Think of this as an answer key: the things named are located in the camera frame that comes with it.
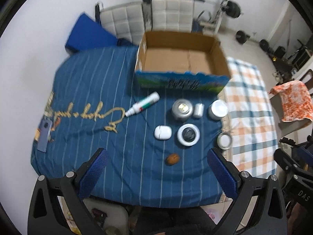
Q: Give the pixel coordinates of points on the blue phone-like card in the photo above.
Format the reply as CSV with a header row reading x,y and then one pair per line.
x,y
45,129

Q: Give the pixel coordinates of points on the white green tube bottle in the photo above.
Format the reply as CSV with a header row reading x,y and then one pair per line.
x,y
143,104

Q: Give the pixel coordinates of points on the grey tape roll tin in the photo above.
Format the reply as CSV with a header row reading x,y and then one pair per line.
x,y
224,140

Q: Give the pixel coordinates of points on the orange white floral cloth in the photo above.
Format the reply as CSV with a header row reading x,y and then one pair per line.
x,y
296,101

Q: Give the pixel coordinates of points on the floor barbell with plates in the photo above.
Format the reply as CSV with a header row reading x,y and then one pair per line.
x,y
242,37

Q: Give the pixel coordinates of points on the barbell on rack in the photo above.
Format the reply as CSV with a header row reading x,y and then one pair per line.
x,y
204,20

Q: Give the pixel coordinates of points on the white round black-top compact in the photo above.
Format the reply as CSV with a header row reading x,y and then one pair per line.
x,y
188,135

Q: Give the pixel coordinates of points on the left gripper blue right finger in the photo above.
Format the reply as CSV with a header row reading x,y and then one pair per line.
x,y
225,172

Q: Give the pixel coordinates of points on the right white padded chair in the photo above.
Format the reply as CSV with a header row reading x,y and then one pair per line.
x,y
172,15

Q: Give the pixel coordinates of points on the open cardboard milk box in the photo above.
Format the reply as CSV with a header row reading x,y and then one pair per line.
x,y
181,60

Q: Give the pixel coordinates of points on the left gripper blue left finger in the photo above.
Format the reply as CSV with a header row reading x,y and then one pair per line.
x,y
89,172

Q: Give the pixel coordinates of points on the silver round tin can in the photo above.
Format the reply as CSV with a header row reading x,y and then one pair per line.
x,y
182,109

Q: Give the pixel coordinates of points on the left white padded chair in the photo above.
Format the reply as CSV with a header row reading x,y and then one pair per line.
x,y
125,21

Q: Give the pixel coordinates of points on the white plastic container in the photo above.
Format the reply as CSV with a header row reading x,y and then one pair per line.
x,y
117,216

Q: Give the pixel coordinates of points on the white padded chair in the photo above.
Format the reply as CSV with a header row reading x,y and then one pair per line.
x,y
125,21
172,15

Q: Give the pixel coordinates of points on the blue striped bed cover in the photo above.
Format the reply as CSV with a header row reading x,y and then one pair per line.
x,y
91,91

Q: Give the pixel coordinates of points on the plaid checked quilt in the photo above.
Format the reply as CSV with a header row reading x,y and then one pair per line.
x,y
249,121

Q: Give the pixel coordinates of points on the small white cylinder bottle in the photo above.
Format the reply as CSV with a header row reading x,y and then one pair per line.
x,y
198,110

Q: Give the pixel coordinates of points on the brown walnut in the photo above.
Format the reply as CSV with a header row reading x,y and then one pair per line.
x,y
172,159

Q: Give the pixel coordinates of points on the blue foam cushion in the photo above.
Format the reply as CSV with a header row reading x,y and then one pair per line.
x,y
87,34

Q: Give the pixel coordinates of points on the white oval case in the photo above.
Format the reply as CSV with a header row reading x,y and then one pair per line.
x,y
162,132

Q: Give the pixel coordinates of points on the large white jar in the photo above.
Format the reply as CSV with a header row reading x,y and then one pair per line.
x,y
218,109

